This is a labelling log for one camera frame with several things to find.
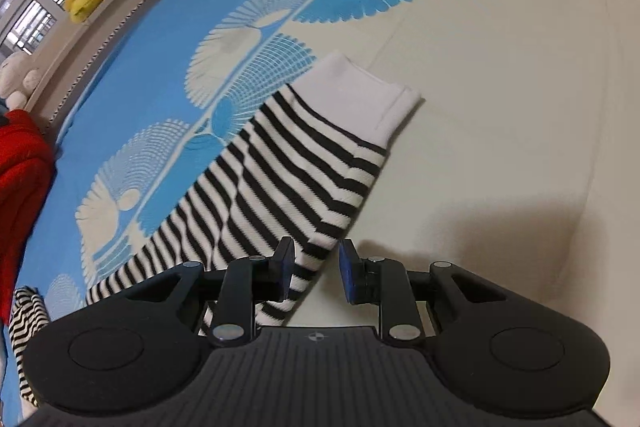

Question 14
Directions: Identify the black white striped garment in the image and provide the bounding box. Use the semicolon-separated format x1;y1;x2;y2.
10;49;423;408

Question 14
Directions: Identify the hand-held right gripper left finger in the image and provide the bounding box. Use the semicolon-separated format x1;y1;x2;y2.
129;237;296;348

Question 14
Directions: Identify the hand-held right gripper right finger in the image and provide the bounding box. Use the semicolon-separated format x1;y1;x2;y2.
340;239;506;346

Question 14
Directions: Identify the blue white printed blanket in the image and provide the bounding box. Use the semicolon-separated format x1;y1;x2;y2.
0;0;640;408

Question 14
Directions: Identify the white plush toy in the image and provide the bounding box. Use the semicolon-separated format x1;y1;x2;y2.
0;52;42;114

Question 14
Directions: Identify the red garment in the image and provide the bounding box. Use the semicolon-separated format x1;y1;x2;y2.
0;109;56;325

